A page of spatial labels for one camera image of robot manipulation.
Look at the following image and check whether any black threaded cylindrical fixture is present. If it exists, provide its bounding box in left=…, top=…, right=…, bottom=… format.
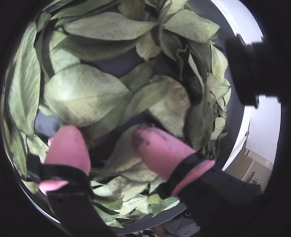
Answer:
left=224, top=34, right=283, bottom=108

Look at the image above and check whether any pink-tipped black gripper finger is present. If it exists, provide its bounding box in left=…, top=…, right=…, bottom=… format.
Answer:
left=131, top=125, right=262, bottom=237
left=26, top=125, right=119, bottom=237

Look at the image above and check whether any grey round bowl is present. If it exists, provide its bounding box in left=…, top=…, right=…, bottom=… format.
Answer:
left=0, top=0, right=254, bottom=235

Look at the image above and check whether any dark blueberry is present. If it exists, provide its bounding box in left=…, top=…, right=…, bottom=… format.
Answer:
left=34, top=114, right=62, bottom=138

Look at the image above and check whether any pile of green leaves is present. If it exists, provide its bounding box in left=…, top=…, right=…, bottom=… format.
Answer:
left=0, top=0, right=232, bottom=228

